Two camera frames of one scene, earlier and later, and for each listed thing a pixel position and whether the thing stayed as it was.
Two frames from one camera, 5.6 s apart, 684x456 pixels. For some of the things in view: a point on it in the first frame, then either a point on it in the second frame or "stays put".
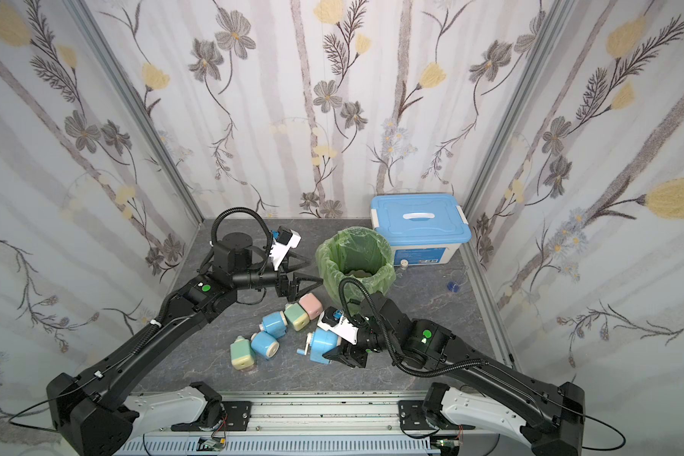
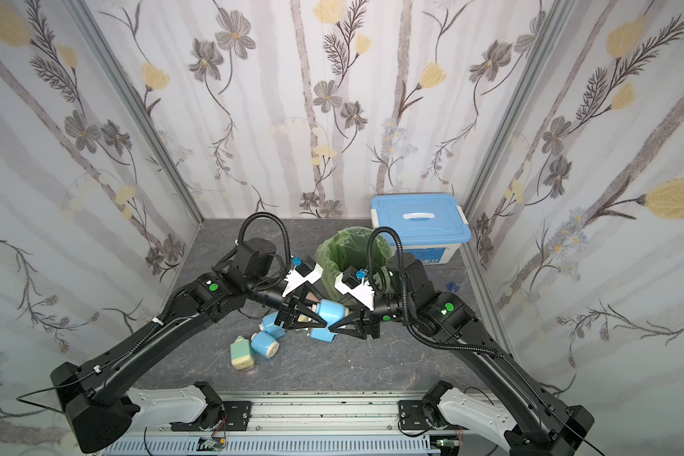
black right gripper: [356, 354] -> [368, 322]
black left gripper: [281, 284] -> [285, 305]
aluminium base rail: [301, 424] stays put
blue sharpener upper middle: [275, 323] stays put
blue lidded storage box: [423, 228] stays put
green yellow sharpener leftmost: [241, 353] stays put
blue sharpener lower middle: [264, 345] stays put
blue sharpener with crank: [319, 342] -> [331, 312]
